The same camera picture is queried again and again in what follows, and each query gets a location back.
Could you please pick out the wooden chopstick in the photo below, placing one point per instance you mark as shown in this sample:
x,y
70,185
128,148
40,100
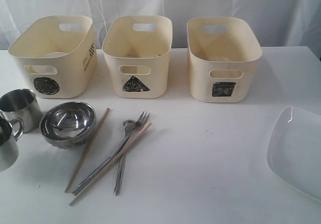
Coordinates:
x,y
86,150
112,161

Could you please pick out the steel bowls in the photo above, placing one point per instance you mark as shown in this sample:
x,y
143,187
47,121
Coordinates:
x,y
69,125

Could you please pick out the steel mug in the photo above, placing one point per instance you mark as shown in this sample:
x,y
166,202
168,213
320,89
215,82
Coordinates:
x,y
23,104
11,131

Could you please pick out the steel mug front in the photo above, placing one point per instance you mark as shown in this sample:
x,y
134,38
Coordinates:
x,y
11,131

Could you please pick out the steel fork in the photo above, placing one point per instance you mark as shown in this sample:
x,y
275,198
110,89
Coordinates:
x,y
139,123

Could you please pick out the steel spoon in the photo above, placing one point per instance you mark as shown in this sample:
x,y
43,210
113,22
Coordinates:
x,y
121,156

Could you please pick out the cream bin triangle mark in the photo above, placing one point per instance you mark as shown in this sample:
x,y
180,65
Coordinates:
x,y
137,53

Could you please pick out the cream bin square mark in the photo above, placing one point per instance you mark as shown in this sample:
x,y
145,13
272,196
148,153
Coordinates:
x,y
223,55

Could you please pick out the cream bin circle mark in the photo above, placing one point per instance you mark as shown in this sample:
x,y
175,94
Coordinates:
x,y
73,35

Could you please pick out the white square plate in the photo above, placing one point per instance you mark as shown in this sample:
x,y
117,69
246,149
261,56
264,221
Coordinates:
x,y
293,153

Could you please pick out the white backdrop curtain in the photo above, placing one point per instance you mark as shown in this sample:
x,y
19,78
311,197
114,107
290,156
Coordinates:
x,y
274,22

